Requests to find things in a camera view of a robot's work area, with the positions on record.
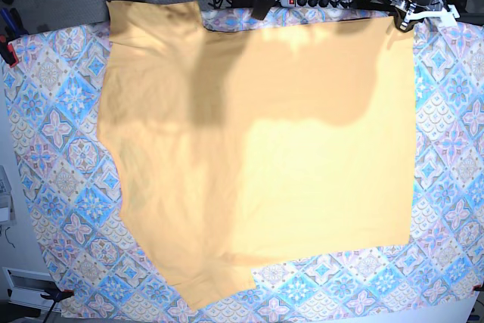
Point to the orange black clamp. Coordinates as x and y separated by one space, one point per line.
56 295

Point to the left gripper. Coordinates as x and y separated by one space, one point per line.
411 12

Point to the yellow T-shirt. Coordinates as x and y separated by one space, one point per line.
241 150

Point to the red black clamp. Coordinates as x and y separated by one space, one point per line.
7 52

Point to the patterned blue tablecloth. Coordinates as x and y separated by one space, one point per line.
72 193

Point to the white power strip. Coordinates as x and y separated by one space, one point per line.
315 3

